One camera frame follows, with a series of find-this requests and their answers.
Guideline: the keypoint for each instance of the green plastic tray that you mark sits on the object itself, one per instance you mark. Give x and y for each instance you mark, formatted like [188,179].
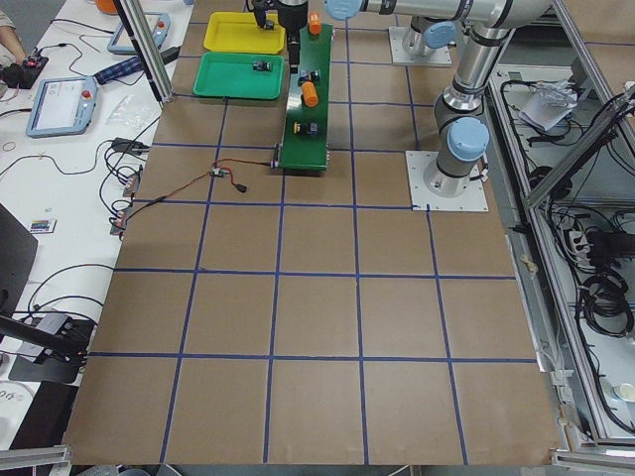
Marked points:
[230,75]

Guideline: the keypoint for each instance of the orange round object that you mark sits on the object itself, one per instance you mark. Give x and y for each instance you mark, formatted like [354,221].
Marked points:
[106,6]

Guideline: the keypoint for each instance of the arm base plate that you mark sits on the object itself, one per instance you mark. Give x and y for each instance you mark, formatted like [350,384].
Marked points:
[409,49]
[431,190]

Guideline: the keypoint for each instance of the aluminium frame post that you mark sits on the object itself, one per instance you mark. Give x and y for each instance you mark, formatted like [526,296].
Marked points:
[134,21]

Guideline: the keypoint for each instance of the yellow plastic tray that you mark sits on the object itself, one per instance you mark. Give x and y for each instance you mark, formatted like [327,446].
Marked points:
[234,32]

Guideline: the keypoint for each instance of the blue folded umbrella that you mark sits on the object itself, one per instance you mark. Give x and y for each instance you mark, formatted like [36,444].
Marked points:
[118,70]

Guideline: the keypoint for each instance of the plain orange cylinder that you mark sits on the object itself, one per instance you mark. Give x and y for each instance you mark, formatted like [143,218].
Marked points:
[310,94]

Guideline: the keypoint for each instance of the green conveyor belt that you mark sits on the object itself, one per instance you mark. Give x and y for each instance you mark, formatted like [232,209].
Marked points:
[304,143]

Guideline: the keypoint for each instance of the black power adapter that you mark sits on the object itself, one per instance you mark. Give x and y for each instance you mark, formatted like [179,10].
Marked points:
[170,54]

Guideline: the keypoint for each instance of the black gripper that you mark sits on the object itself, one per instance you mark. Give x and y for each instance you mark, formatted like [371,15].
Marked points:
[294,19]

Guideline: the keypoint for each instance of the small controller circuit board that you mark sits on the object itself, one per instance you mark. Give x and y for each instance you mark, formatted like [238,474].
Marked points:
[219,172]

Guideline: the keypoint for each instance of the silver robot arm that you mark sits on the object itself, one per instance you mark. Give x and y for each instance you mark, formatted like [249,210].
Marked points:
[493,20]
[464,137]

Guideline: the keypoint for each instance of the orange cylinder with white print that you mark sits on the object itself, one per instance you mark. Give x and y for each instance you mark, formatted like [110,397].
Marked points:
[314,24]

